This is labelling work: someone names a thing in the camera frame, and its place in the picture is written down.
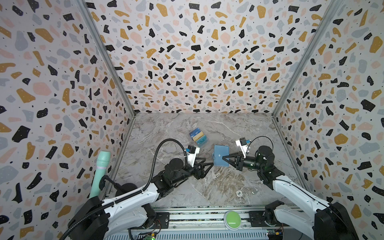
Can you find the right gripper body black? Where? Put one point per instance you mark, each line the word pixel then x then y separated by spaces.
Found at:
pixel 240 161

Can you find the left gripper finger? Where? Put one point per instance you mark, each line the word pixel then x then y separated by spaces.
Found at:
pixel 202 163
pixel 202 172

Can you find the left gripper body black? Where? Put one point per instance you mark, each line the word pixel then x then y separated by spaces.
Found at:
pixel 188 170

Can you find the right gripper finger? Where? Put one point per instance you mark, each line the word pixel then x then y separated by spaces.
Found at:
pixel 231 158
pixel 234 163

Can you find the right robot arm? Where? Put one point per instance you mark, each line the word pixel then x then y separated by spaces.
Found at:
pixel 317 218

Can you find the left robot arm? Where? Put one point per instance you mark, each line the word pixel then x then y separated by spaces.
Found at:
pixel 99 219

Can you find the white poker chip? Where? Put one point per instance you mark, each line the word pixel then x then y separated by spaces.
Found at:
pixel 239 194

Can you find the green push button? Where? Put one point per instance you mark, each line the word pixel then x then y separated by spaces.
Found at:
pixel 232 220

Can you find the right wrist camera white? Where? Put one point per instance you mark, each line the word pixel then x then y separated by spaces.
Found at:
pixel 243 144

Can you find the aluminium front rail frame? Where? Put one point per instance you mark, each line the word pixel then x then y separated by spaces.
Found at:
pixel 208 223

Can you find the mint green cylinder handle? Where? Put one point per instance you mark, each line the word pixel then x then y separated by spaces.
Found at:
pixel 102 164

